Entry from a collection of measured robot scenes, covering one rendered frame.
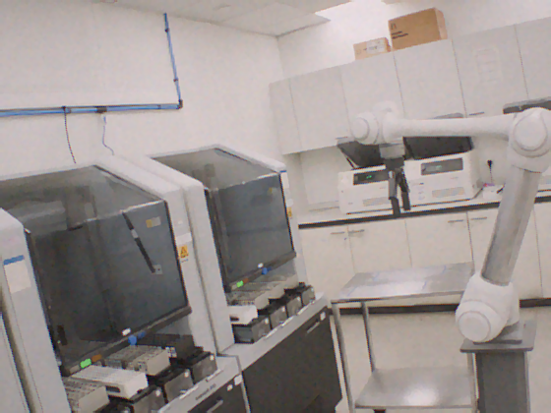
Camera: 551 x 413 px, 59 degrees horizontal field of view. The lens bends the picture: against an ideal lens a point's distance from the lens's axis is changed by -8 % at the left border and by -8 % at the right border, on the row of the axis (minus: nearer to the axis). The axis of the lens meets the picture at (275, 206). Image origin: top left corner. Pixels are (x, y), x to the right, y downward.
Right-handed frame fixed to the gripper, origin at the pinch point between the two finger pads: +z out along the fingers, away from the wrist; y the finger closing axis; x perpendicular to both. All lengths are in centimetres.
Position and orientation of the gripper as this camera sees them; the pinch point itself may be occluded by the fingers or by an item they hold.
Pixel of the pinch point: (401, 210)
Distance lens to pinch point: 198.9
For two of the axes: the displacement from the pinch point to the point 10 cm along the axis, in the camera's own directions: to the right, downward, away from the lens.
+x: -8.5, 1.1, 5.2
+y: 5.0, -1.7, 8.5
